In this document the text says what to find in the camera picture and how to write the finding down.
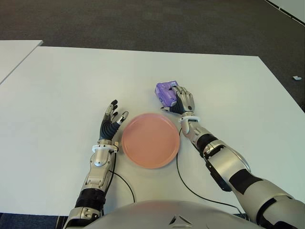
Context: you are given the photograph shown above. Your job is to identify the neighbouring white table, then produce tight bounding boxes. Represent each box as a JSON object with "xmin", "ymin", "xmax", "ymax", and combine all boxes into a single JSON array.
[{"xmin": 0, "ymin": 40, "xmax": 43, "ymax": 84}]

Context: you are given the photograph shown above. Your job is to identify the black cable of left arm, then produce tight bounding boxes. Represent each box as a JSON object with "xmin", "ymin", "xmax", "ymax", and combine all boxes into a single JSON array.
[{"xmin": 107, "ymin": 149, "xmax": 135, "ymax": 203}]

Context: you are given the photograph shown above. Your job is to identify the white table with black edge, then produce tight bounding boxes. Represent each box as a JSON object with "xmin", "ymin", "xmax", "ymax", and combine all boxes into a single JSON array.
[{"xmin": 263, "ymin": 0, "xmax": 305, "ymax": 24}]

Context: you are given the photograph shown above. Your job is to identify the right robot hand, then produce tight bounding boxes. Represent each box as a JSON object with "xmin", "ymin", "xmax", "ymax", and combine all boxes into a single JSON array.
[{"xmin": 160, "ymin": 85, "xmax": 196, "ymax": 117}]

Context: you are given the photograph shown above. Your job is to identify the purple tissue paper pack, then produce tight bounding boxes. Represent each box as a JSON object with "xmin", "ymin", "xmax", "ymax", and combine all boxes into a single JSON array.
[{"xmin": 154, "ymin": 80, "xmax": 181, "ymax": 107}]

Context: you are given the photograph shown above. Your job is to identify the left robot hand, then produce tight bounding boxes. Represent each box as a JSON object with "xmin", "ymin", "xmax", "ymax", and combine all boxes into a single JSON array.
[{"xmin": 99, "ymin": 99, "xmax": 129, "ymax": 141}]

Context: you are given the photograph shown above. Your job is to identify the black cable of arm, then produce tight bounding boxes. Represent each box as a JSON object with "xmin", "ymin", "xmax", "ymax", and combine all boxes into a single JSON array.
[
  {"xmin": 107, "ymin": 149, "xmax": 135, "ymax": 203},
  {"xmin": 175, "ymin": 127, "xmax": 246, "ymax": 215}
]

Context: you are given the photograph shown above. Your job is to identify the grey robot torso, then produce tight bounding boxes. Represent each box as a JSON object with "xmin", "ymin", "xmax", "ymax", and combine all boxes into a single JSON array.
[{"xmin": 92, "ymin": 199, "xmax": 258, "ymax": 229}]

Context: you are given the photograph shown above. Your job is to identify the pink round plate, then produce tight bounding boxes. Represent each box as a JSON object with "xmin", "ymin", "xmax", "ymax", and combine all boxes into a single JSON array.
[{"xmin": 121, "ymin": 112, "xmax": 181, "ymax": 169}]

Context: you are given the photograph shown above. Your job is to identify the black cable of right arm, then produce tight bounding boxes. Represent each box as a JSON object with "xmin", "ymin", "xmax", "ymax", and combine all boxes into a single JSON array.
[{"xmin": 175, "ymin": 127, "xmax": 246, "ymax": 215}]

